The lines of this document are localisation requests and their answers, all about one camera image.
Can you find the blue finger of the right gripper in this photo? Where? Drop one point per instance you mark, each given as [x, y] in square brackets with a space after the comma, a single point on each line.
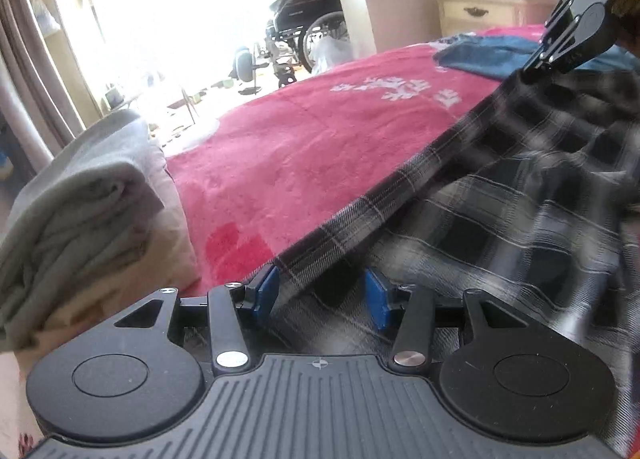
[554, 54]
[561, 16]

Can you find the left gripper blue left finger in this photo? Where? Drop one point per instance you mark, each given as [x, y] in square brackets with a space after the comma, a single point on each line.
[233, 307]

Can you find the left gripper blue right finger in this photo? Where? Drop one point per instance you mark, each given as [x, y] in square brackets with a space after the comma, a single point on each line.
[408, 313]

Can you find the black white plaid shirt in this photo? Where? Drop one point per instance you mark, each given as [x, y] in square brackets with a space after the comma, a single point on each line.
[523, 219]

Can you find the blue denim garment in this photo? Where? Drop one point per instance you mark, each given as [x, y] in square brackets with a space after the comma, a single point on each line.
[496, 57]

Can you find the folded beige garment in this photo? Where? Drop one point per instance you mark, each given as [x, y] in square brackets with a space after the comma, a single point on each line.
[167, 260]

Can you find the cream bedside cabinet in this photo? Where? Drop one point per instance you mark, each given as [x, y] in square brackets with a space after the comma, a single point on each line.
[463, 16]

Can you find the pink floral bed blanket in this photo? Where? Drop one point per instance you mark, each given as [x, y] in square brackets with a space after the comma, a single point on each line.
[279, 166]

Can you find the folded grey garment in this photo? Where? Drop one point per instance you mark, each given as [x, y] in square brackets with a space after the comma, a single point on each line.
[89, 211]

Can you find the black wheelchair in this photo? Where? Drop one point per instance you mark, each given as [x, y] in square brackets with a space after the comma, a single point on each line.
[295, 29]

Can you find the grey curtain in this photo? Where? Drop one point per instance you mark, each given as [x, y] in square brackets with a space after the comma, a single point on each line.
[34, 101]

